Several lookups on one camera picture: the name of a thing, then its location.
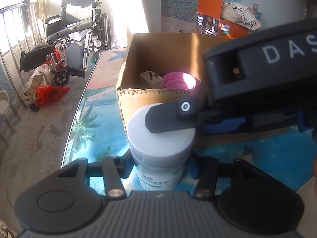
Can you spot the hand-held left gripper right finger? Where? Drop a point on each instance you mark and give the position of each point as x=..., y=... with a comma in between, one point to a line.
x=192, y=166

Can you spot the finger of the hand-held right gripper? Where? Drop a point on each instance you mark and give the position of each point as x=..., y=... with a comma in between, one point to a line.
x=163, y=119
x=223, y=126

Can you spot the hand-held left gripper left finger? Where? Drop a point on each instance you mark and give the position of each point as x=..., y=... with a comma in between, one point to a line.
x=125, y=163

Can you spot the white plastic bottle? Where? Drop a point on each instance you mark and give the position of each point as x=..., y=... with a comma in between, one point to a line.
x=161, y=146

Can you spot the pink silicone lid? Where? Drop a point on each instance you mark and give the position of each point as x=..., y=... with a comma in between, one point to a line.
x=175, y=80

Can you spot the white charger plug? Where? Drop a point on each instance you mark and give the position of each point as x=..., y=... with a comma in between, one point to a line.
x=149, y=80

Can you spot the brown cardboard box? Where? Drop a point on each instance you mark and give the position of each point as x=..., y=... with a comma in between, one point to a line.
x=138, y=54

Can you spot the blue pump bottle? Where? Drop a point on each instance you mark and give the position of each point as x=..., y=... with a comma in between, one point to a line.
x=256, y=11

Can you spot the white cloth bundle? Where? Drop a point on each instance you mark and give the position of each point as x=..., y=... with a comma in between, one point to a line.
x=237, y=12

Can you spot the orange appliance box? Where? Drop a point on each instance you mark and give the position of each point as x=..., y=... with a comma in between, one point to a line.
x=210, y=7

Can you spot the small black floor object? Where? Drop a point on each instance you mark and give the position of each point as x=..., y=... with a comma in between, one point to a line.
x=34, y=108

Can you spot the white woven bag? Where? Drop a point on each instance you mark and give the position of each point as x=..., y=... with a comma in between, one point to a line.
x=37, y=79

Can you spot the blue patterned blanket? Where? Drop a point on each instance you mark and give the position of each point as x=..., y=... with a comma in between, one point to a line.
x=3, y=99

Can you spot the grey wheelchair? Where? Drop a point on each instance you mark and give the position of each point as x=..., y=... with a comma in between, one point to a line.
x=74, y=7

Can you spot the beige hanging cloth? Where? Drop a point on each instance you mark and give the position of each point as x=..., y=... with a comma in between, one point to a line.
x=40, y=7

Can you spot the metal railing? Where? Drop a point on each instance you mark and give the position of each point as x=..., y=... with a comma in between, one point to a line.
x=14, y=29

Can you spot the floral wall cloth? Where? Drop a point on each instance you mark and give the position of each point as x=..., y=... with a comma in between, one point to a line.
x=178, y=0

